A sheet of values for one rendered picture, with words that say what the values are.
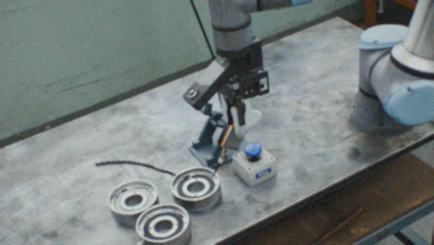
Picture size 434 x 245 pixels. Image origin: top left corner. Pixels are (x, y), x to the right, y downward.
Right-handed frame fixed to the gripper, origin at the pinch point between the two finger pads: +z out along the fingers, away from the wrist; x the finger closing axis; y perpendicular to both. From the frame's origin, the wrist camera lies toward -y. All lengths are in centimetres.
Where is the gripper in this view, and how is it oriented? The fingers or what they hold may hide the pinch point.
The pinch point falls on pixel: (234, 132)
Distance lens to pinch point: 129.1
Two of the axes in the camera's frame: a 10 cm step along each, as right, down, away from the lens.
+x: -4.5, -4.7, 7.6
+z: 1.2, 8.1, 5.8
